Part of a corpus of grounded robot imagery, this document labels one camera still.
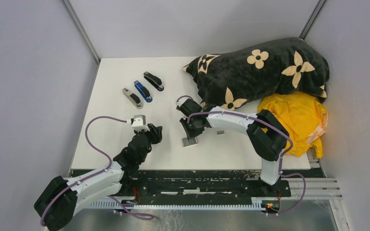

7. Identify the staple box with staples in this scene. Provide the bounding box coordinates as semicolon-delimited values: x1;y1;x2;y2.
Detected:
182;137;198;147

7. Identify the yellow crumpled cloth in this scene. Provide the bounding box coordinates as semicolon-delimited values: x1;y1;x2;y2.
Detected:
258;92;329;158

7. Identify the black stapler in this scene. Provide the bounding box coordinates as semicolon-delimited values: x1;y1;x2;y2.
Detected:
144;72;164;91

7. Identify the beige stapler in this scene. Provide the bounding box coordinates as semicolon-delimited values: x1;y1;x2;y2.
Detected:
122;88;143;109

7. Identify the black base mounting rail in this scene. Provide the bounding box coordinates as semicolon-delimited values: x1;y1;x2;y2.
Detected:
70;168;326;206

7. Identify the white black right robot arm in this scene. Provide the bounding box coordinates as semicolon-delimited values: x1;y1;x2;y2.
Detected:
176;97;293;196

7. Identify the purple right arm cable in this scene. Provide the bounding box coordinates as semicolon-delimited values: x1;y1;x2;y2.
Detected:
176;95;307;216

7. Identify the black floral plush pillow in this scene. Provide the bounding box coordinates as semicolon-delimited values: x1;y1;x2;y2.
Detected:
183;37;330;110

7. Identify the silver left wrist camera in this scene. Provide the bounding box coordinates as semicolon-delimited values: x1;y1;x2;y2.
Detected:
127;115;149;132

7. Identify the white slotted cable duct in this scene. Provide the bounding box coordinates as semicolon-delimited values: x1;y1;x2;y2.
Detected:
87;198;278;213

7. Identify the blue stapler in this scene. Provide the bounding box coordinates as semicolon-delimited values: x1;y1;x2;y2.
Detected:
134;80;153;103

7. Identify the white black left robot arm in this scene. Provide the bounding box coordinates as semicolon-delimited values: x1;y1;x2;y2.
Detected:
34;123;163;231

